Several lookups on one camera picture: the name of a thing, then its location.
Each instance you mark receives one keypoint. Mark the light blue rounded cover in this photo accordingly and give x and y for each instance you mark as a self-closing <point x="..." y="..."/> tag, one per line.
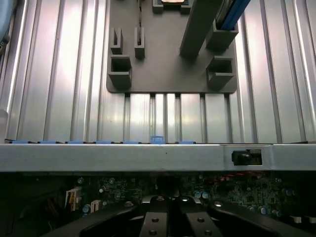
<point x="5" y="19"/>

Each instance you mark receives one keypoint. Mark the green RAM stick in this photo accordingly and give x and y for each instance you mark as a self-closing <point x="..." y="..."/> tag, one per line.
<point x="141" y="32"/>

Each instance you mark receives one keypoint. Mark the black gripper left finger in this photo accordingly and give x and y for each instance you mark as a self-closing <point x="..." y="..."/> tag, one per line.
<point x="154" y="222"/>

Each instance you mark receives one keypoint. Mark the hard disk with blue carrier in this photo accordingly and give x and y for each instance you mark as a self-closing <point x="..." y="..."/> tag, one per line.
<point x="229" y="14"/>

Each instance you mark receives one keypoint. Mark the grey parts rack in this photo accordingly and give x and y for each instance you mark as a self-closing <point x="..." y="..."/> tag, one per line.
<point x="168" y="61"/>

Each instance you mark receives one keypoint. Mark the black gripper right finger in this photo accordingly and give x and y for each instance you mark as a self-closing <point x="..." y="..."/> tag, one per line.
<point x="200" y="222"/>

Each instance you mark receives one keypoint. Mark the open PC case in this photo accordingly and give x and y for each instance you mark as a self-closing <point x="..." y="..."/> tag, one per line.
<point x="123" y="158"/>

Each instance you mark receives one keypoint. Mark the green motherboard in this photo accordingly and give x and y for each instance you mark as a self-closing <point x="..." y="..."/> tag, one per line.
<point x="247" y="195"/>

